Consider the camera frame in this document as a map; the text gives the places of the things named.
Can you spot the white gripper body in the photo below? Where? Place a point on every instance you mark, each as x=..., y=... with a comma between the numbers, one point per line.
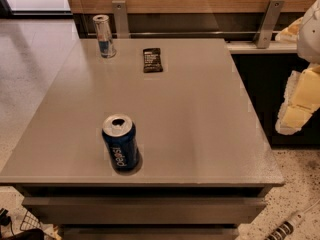
x=310, y=37

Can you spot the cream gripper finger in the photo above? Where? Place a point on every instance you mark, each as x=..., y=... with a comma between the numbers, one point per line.
x=301, y=100
x=290, y=33

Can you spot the blue pepsi can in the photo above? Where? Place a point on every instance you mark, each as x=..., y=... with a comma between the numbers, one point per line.
x=119, y=135

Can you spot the silver blue energy drink can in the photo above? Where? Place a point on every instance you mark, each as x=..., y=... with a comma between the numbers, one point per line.
x=104, y=36

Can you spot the grey drawer cabinet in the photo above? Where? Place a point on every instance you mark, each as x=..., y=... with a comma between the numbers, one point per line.
x=205, y=163

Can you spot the white power strip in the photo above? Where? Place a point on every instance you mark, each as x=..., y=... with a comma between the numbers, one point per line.
x=289, y=225

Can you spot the black snack bar wrapper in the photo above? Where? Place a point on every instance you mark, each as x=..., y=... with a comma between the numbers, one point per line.
x=152, y=60

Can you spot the right metal bracket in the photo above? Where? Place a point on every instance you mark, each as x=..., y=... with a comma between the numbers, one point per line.
x=264, y=34

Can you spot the metal bracket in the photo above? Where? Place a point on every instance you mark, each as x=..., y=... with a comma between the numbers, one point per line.
x=121, y=19
x=264, y=34

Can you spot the left metal bracket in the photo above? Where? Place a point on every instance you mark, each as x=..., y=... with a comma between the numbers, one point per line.
x=121, y=19

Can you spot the black wire basket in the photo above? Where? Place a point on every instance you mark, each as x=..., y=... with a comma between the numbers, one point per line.
x=30, y=227

